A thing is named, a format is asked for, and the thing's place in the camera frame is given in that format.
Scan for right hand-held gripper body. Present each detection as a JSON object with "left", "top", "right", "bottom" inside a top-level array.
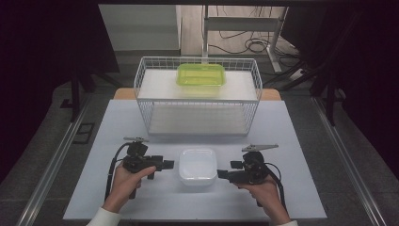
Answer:
[{"left": 230, "top": 143, "right": 279, "bottom": 186}]

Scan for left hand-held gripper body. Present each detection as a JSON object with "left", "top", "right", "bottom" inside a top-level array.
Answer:
[{"left": 121, "top": 136, "right": 165, "bottom": 201}]

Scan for clear plastic food container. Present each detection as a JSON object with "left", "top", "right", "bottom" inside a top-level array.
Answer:
[{"left": 178, "top": 147, "right": 218, "bottom": 187}]

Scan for white wire shelf rack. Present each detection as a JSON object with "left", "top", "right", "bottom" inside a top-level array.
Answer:
[{"left": 133, "top": 56, "right": 263, "bottom": 137}]

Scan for green plastic food container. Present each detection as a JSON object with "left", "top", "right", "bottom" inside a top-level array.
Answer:
[{"left": 175, "top": 63, "right": 227, "bottom": 88}]

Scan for person's left hand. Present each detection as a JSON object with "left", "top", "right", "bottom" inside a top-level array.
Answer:
[{"left": 101, "top": 162, "right": 157, "bottom": 215}]

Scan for person's right hand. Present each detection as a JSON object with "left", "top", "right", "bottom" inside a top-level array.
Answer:
[{"left": 235, "top": 175, "right": 292, "bottom": 226}]

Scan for person's left white sleeve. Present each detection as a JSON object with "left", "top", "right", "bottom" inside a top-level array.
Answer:
[{"left": 86, "top": 206, "right": 122, "bottom": 226}]

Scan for wooden table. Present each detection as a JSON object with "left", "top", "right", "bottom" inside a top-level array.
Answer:
[{"left": 113, "top": 88, "right": 282, "bottom": 102}]

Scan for black metal stand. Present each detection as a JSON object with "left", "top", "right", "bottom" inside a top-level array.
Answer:
[
  {"left": 69, "top": 60, "right": 122, "bottom": 124},
  {"left": 263, "top": 59, "right": 347, "bottom": 127}
]

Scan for white power strip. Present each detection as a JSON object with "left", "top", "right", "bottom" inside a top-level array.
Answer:
[{"left": 289, "top": 68, "right": 306, "bottom": 82}]

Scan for white cabinet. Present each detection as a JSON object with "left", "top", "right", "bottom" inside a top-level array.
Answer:
[{"left": 98, "top": 4, "right": 184, "bottom": 52}]

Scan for dark curtain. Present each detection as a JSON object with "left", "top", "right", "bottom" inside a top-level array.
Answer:
[
  {"left": 0, "top": 0, "right": 120, "bottom": 184},
  {"left": 280, "top": 0, "right": 399, "bottom": 181}
]

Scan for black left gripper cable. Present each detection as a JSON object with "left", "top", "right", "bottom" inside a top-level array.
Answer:
[{"left": 104, "top": 141, "right": 132, "bottom": 202}]

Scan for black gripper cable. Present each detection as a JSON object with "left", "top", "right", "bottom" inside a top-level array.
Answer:
[
  {"left": 257, "top": 162, "right": 288, "bottom": 212},
  {"left": 104, "top": 141, "right": 132, "bottom": 202}
]

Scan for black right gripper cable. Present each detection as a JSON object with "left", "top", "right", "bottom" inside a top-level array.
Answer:
[{"left": 257, "top": 162, "right": 288, "bottom": 212}]

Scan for black floor bracket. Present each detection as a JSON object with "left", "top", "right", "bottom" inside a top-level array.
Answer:
[{"left": 72, "top": 122, "right": 96, "bottom": 146}]

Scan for metal floor rail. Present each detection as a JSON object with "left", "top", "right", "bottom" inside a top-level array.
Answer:
[
  {"left": 311, "top": 96, "right": 388, "bottom": 226},
  {"left": 16, "top": 93, "right": 92, "bottom": 226}
]

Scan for black floor cables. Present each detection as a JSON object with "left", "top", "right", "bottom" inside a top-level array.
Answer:
[{"left": 208, "top": 5, "right": 303, "bottom": 69}]

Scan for white metal desk frame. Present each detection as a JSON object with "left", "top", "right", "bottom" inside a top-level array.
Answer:
[{"left": 201, "top": 4, "right": 290, "bottom": 74}]

